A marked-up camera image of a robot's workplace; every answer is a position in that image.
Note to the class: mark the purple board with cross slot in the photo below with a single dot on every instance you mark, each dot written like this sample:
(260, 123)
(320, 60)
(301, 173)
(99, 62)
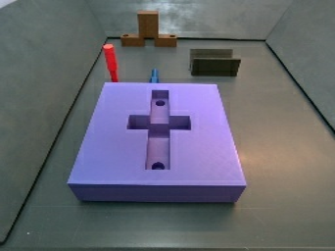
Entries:
(157, 146)

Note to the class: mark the blue cylindrical peg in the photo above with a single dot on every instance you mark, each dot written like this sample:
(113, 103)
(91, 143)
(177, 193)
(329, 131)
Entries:
(155, 76)

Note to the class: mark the red cylindrical peg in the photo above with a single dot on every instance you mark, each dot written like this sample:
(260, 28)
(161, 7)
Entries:
(108, 50)

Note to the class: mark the brown T-shaped block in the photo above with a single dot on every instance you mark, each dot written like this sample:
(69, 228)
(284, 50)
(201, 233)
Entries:
(148, 31)

